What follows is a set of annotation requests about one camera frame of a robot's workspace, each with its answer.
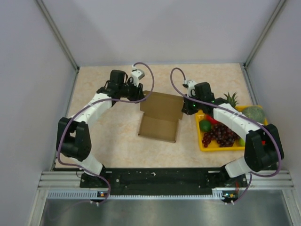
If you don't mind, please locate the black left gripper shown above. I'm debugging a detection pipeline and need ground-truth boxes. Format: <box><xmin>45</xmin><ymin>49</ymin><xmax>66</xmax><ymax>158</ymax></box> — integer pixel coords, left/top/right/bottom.
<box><xmin>119</xmin><ymin>79</ymin><xmax>146</xmax><ymax>104</ymax></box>

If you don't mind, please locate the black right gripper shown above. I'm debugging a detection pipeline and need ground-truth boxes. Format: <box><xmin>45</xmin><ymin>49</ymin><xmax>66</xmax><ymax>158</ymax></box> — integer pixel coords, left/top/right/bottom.
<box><xmin>182</xmin><ymin>92</ymin><xmax>203</xmax><ymax>116</ymax></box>

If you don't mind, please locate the brown cardboard box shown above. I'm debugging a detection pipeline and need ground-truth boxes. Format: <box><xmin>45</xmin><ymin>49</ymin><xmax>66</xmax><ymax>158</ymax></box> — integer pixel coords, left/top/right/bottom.
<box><xmin>138</xmin><ymin>91</ymin><xmax>183</xmax><ymax>143</ymax></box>

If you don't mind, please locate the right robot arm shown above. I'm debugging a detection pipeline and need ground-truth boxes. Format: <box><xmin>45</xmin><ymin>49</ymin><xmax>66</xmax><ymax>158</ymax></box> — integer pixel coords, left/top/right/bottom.
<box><xmin>182</xmin><ymin>80</ymin><xmax>284</xmax><ymax>186</ymax></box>

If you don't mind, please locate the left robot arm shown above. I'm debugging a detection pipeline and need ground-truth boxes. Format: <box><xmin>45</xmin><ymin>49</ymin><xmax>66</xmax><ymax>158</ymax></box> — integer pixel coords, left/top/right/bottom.
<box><xmin>56</xmin><ymin>67</ymin><xmax>145</xmax><ymax>187</ymax></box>

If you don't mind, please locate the green lime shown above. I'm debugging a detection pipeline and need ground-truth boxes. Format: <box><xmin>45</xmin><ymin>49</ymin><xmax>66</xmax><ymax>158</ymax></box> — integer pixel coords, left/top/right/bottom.
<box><xmin>199</xmin><ymin>120</ymin><xmax>212</xmax><ymax>132</ymax></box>

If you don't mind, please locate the red apple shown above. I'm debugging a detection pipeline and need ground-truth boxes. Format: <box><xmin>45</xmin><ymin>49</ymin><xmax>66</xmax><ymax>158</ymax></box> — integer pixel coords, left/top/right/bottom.
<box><xmin>206</xmin><ymin>115</ymin><xmax>219</xmax><ymax>125</ymax></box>

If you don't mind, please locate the orange pineapple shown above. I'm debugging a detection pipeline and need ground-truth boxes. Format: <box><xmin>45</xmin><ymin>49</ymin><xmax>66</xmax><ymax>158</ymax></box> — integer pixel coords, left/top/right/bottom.
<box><xmin>224</xmin><ymin>92</ymin><xmax>238</xmax><ymax>108</ymax></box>

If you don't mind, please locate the yellow plastic tray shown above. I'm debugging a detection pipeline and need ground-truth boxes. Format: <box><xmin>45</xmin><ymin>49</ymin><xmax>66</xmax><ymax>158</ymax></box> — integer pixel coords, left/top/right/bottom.
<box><xmin>195</xmin><ymin>105</ymin><xmax>270</xmax><ymax>152</ymax></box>

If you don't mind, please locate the purple grape bunch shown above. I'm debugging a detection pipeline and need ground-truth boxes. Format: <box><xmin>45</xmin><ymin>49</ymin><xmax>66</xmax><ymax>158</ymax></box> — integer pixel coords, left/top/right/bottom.
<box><xmin>202</xmin><ymin>124</ymin><xmax>240</xmax><ymax>147</ymax></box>

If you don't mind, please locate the green apple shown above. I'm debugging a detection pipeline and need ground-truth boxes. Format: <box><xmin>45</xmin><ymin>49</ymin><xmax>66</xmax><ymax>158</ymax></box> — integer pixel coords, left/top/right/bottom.
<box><xmin>238</xmin><ymin>139</ymin><xmax>245</xmax><ymax>146</ymax></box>

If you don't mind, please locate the green melon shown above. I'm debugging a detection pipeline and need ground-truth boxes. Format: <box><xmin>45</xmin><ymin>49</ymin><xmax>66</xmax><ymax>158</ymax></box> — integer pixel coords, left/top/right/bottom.
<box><xmin>242</xmin><ymin>106</ymin><xmax>266</xmax><ymax>124</ymax></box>

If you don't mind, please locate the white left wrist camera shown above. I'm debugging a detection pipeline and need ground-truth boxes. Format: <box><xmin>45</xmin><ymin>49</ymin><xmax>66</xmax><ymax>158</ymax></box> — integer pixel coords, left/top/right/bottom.
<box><xmin>129</xmin><ymin>66</ymin><xmax>145</xmax><ymax>87</ymax></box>

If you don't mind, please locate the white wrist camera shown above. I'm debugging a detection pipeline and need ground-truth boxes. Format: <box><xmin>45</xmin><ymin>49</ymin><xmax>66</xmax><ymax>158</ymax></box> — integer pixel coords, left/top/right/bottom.
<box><xmin>129</xmin><ymin>66</ymin><xmax>145</xmax><ymax>87</ymax></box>
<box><xmin>183</xmin><ymin>80</ymin><xmax>197</xmax><ymax>97</ymax></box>

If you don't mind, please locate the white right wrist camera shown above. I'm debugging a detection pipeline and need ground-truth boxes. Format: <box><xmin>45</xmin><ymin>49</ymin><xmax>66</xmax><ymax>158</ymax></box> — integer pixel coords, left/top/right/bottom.
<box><xmin>183</xmin><ymin>80</ymin><xmax>197</xmax><ymax>97</ymax></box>

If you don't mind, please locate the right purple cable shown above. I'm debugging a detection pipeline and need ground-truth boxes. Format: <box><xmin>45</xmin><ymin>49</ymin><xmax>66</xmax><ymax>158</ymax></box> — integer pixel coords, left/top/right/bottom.
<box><xmin>170</xmin><ymin>67</ymin><xmax>283</xmax><ymax>205</ymax></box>

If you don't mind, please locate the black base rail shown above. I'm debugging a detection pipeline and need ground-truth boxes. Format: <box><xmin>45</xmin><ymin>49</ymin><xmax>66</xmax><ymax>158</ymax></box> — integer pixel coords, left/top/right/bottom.
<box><xmin>80</xmin><ymin>168</ymin><xmax>247</xmax><ymax>195</ymax></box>

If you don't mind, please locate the left aluminium frame post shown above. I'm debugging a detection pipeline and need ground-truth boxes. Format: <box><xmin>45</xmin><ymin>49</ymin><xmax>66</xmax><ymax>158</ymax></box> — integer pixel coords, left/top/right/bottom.
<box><xmin>34</xmin><ymin>0</ymin><xmax>79</xmax><ymax>73</ymax></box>

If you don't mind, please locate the aluminium frame post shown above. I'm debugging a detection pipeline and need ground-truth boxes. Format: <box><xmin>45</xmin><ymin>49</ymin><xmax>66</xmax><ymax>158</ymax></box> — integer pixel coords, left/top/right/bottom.
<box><xmin>34</xmin><ymin>0</ymin><xmax>79</xmax><ymax>73</ymax></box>
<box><xmin>241</xmin><ymin>0</ymin><xmax>288</xmax><ymax>71</ymax></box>

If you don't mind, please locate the right aluminium frame post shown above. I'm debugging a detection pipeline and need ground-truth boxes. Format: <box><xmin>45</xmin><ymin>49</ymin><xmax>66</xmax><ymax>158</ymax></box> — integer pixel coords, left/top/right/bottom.
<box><xmin>241</xmin><ymin>0</ymin><xmax>288</xmax><ymax>71</ymax></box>

